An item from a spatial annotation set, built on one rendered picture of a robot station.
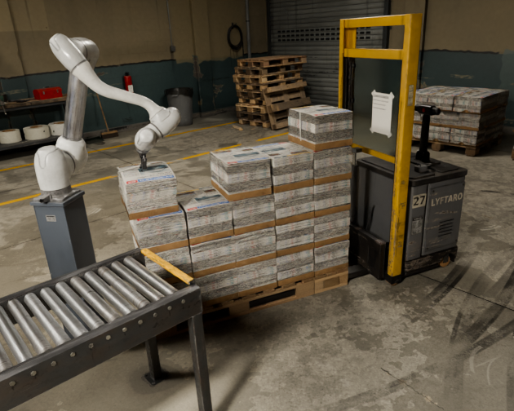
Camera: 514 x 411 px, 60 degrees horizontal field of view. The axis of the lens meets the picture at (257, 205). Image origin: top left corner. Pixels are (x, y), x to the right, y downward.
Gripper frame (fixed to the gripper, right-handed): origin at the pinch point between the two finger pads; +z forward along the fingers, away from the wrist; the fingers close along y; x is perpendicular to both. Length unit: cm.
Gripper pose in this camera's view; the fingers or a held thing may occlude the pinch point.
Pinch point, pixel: (139, 155)
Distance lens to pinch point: 271.7
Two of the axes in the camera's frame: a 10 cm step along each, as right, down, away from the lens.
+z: -3.3, 1.4, 9.3
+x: 9.2, -1.8, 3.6
